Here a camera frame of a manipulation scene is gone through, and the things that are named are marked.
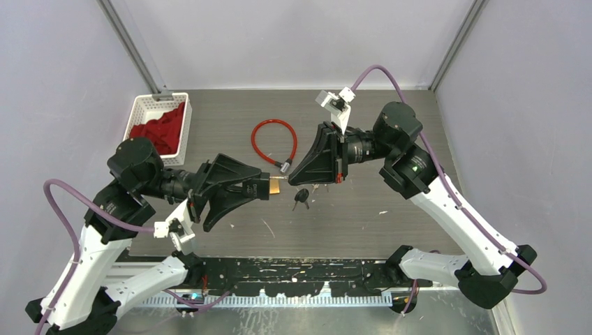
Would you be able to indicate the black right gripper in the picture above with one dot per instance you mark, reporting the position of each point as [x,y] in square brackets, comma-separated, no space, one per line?
[327,160]

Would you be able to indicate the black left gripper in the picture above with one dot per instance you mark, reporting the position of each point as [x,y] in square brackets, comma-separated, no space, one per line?
[225,169]

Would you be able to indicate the black-headed key bunch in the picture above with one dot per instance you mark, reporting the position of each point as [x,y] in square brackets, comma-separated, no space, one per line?
[302,196]

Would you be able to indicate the brass padlock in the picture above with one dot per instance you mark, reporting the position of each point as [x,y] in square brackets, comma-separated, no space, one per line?
[274,183]

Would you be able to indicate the black Kaijing padlock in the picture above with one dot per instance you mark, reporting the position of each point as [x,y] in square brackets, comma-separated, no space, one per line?
[257,187]

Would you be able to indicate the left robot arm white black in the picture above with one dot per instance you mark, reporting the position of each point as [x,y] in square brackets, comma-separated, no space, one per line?
[144,197]

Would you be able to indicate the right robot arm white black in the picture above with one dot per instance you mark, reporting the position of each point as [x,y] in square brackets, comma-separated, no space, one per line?
[489,267]

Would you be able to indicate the red cloth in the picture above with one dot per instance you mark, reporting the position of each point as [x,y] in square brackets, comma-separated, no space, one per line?
[165,132]

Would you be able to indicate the white plastic basket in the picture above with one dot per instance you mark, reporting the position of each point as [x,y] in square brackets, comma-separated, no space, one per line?
[148,107]

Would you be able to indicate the red cable lock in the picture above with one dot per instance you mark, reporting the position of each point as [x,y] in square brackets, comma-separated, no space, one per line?
[276,142]

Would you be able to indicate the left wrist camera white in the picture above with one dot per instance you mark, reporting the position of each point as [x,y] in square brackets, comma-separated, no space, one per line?
[178,227]

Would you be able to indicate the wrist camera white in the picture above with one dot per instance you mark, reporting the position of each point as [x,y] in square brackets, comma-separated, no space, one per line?
[338,105]
[178,227]

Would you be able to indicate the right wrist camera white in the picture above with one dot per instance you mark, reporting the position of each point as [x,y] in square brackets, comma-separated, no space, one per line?
[338,105]

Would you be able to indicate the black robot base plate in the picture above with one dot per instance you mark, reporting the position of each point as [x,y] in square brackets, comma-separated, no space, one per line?
[293,277]

